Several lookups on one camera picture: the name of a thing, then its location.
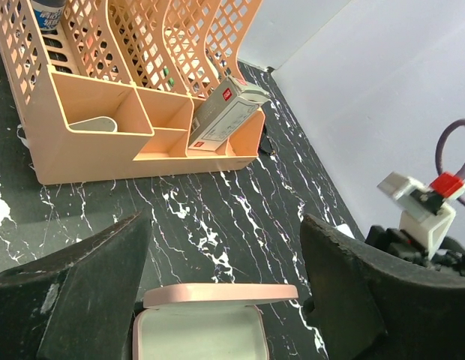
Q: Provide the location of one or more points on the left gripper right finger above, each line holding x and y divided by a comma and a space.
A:
368, 304

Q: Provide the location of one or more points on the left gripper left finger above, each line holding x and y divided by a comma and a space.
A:
76, 303

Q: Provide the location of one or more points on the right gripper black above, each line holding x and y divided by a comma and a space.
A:
449, 259

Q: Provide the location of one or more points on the pink glasses case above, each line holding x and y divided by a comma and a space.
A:
206, 320

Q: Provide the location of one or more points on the black sunglasses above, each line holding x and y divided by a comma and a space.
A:
265, 146

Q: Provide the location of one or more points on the orange desk organizer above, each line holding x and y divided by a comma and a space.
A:
111, 93

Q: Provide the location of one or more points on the grey white small box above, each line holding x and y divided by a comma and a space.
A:
225, 110

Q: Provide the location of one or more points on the blue white round tin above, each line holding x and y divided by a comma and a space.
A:
48, 13

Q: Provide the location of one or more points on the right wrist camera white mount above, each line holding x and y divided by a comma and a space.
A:
426, 213

